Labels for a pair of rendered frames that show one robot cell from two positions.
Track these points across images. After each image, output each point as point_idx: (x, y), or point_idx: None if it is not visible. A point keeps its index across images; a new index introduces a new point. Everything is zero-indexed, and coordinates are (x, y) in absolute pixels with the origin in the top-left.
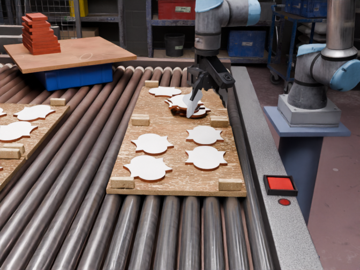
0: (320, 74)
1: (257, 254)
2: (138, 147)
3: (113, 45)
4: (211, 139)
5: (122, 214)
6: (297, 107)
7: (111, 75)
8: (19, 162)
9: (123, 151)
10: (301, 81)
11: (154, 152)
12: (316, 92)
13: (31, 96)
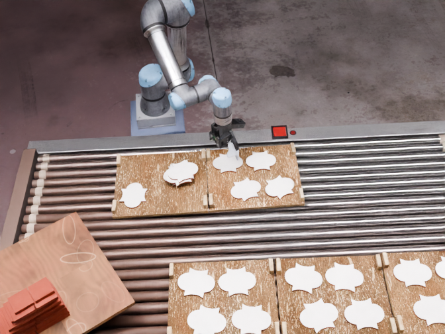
0: None
1: (336, 144)
2: (254, 195)
3: (21, 244)
4: (234, 158)
5: (320, 195)
6: (166, 112)
7: None
8: (284, 259)
9: (257, 204)
10: (161, 97)
11: (259, 185)
12: (166, 95)
13: (132, 315)
